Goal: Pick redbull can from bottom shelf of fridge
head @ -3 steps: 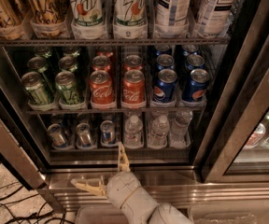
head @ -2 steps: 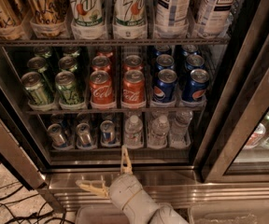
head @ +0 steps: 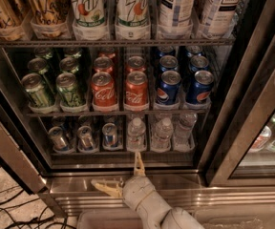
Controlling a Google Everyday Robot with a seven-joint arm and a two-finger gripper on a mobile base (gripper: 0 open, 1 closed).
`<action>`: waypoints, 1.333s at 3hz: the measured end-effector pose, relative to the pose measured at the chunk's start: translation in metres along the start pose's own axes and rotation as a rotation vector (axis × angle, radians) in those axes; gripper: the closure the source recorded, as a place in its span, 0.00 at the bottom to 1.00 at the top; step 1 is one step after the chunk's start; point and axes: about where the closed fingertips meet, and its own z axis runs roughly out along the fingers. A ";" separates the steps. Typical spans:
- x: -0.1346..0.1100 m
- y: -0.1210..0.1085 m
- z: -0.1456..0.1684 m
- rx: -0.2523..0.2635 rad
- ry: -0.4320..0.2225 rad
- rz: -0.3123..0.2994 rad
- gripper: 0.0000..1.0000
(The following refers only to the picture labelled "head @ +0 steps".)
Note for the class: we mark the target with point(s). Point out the front left pepsi can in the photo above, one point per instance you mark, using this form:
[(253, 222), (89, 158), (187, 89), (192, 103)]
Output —
[(168, 88)]

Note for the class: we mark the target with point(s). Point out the green can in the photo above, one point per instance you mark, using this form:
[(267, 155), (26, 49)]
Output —
[(69, 90), (37, 90), (41, 66), (69, 65)]

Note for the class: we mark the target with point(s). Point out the middle water bottle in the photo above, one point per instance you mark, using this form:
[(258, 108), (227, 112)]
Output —
[(162, 135)]

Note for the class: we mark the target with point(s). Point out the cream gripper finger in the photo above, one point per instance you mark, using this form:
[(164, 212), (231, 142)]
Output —
[(113, 188), (139, 169)]

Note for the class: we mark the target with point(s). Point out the clear plastic bin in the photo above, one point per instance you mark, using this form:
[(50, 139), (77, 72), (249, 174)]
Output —
[(237, 217), (122, 218)]

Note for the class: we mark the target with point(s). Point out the right water bottle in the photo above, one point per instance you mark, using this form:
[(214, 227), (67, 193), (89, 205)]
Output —
[(184, 129)]

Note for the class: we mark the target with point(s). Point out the right teas tea bottle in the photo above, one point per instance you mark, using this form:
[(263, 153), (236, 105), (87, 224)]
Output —
[(215, 17)]

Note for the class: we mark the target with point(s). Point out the open fridge door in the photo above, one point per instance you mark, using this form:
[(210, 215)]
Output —
[(16, 165)]

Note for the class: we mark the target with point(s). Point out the pepsi can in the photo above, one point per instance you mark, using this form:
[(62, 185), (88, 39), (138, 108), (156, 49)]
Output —
[(200, 87), (168, 88), (198, 63), (168, 63)]

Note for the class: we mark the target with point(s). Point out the left water bottle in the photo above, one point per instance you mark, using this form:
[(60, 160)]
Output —
[(136, 135)]

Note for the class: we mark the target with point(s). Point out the front right green can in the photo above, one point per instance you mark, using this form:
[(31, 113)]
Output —
[(69, 90)]

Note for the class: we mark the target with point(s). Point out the left 7up bottle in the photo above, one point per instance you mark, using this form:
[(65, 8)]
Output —
[(89, 13)]

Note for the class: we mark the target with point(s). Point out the right 7up bottle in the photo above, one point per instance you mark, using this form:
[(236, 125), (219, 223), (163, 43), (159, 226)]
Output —
[(132, 13)]

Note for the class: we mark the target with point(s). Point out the front left coca-cola can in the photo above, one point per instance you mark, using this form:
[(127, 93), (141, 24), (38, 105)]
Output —
[(103, 88)]

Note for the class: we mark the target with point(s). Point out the right fridge glass door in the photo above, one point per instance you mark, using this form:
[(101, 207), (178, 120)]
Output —
[(245, 108)]

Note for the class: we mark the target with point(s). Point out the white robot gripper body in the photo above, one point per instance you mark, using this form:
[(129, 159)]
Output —
[(136, 188)]

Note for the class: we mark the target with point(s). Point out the redbull can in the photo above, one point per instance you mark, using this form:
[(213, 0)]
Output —
[(86, 139), (60, 141), (109, 131)]

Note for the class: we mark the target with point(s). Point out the front right pepsi can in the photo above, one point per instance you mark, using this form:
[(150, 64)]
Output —
[(200, 87)]

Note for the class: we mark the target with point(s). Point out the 7up bottle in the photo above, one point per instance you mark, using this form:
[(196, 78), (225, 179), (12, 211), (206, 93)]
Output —
[(89, 13), (132, 13)]

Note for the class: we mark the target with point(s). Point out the teas tea bottle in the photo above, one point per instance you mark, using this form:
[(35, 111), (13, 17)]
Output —
[(215, 17), (175, 13)]

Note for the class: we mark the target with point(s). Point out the right clear plastic bin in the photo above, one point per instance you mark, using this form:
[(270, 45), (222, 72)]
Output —
[(237, 217)]

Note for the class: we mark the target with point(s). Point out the front right coca-cola can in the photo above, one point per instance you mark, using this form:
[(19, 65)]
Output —
[(136, 89)]

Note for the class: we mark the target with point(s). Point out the left clear plastic bin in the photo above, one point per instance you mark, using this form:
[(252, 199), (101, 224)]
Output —
[(122, 218)]

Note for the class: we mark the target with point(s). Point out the front left green can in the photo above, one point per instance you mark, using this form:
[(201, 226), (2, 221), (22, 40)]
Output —
[(37, 90)]

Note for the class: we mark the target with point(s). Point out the water bottle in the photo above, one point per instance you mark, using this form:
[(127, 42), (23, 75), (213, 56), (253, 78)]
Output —
[(184, 129), (136, 135), (162, 135)]

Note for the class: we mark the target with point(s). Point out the left teas tea bottle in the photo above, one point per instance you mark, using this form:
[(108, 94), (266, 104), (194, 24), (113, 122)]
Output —
[(175, 13)]

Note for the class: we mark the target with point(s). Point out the coca-cola can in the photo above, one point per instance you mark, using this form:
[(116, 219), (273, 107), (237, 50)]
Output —
[(103, 88), (136, 89), (135, 63), (104, 64)]

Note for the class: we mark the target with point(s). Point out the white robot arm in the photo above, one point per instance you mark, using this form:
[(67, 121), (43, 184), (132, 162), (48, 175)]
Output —
[(185, 220)]

